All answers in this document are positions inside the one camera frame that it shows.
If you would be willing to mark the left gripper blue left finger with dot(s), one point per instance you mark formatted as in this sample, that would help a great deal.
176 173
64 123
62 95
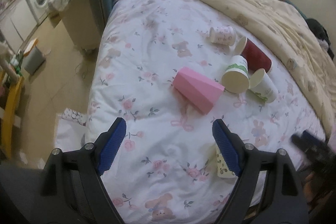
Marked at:
71 187

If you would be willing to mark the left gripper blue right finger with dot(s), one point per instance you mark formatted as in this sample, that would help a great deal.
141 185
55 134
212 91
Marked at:
282 199

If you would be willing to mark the bear print small paper cup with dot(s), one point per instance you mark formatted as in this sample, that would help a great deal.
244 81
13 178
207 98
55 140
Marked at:
222 168

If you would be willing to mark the white paper cup green print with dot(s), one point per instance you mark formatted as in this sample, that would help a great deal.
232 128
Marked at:
262 86

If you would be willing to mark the green label paper cup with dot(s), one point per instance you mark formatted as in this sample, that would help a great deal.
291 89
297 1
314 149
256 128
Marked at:
235 78

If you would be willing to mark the red ribbed paper cup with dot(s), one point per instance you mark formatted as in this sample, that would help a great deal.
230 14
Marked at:
256 58

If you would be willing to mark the pink faceted cup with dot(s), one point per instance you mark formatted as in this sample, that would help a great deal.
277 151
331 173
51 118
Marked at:
201 91

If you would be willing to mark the bear pattern paper cup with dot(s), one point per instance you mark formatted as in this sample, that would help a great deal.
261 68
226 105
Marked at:
223 35

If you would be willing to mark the patterned cloth on floor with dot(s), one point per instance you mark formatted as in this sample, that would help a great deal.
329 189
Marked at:
74 116

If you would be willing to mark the yellow stool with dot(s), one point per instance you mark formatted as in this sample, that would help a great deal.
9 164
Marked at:
8 117

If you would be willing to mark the dark clothes on bed corner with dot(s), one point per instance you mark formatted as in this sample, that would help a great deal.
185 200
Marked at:
319 32

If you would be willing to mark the cream bear print duvet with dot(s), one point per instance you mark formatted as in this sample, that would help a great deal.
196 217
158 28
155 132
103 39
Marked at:
280 27

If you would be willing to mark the grey trash bin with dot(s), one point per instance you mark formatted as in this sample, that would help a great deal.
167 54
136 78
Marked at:
33 57

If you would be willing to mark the floral white bed sheet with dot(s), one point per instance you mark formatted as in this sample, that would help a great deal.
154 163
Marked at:
166 168

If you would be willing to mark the white kitchen cabinet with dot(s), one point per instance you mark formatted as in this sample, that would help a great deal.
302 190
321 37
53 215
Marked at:
17 23

